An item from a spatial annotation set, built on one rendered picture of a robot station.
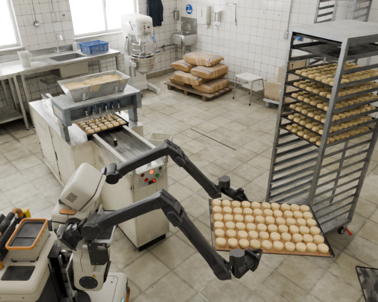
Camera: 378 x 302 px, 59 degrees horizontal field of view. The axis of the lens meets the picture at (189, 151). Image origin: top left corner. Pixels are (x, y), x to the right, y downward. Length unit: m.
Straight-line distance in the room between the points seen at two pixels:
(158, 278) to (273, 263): 0.97
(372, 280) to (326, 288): 0.39
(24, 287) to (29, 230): 0.32
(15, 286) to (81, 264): 0.32
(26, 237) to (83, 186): 0.54
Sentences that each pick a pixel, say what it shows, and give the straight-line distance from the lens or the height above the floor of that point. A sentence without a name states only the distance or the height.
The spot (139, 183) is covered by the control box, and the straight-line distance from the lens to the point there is 2.58.
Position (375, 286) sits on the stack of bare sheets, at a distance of 3.16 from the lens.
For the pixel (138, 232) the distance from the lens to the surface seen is 2.91.
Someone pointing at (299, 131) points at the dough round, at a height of 1.06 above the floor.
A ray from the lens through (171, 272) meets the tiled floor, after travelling 2.92.
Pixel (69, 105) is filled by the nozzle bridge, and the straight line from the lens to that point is 2.95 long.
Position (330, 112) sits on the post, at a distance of 2.43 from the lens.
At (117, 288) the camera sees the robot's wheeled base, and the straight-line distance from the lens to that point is 2.51.
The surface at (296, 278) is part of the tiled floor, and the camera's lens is 3.01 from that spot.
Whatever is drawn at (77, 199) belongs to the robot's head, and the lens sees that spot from 1.69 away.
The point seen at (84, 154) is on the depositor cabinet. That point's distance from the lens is 3.12.
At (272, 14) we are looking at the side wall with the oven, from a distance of 6.25.
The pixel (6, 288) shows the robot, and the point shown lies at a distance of 2.01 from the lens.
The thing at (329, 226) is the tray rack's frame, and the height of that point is 0.15.
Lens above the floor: 2.22
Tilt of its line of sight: 30 degrees down
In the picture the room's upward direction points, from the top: straight up
